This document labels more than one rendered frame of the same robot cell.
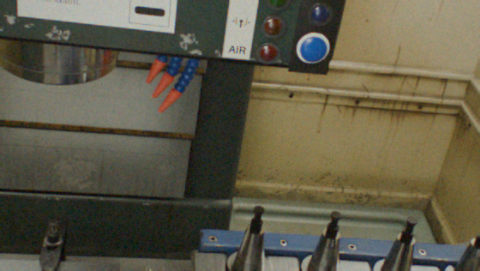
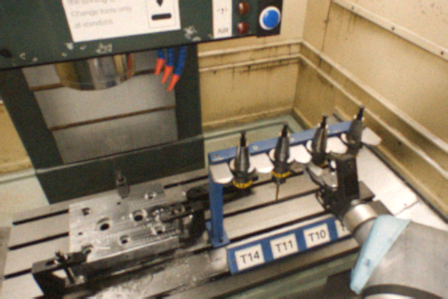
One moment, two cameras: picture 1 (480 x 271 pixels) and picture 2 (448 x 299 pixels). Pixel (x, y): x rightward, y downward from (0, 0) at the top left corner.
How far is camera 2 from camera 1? 0.26 m
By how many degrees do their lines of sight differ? 11
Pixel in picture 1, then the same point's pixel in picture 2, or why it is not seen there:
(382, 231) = (274, 129)
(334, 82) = (235, 59)
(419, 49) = not seen: hidden behind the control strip
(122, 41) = (147, 43)
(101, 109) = (122, 103)
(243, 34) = (225, 18)
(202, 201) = (188, 139)
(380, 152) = (265, 90)
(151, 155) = (155, 121)
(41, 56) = (90, 72)
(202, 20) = (197, 14)
